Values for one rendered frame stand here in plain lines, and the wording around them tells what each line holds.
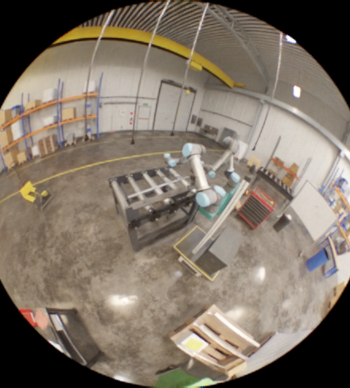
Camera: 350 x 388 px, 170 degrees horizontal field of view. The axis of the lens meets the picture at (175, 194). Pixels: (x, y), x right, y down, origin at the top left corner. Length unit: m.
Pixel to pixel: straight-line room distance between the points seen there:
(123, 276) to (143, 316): 0.75
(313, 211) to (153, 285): 5.08
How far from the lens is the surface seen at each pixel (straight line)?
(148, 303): 2.08
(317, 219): 5.06
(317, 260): 5.55
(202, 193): 0.88
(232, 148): 1.24
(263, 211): 3.17
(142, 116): 10.63
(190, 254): 1.97
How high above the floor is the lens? 2.07
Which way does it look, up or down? 39 degrees down
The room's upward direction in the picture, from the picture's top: 15 degrees clockwise
